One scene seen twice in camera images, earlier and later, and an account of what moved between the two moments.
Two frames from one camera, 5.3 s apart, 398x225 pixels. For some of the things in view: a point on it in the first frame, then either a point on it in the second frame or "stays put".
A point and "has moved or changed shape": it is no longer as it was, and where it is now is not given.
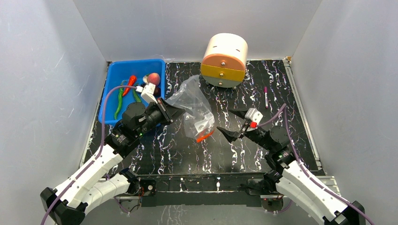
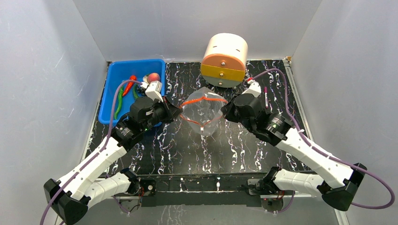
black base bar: (221, 188) stays put
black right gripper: (244, 128) → (232, 107)
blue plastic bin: (133, 73) stays put
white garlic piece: (145, 79) stays put
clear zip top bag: (198, 119) has moved or changed shape
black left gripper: (169, 113) stays put
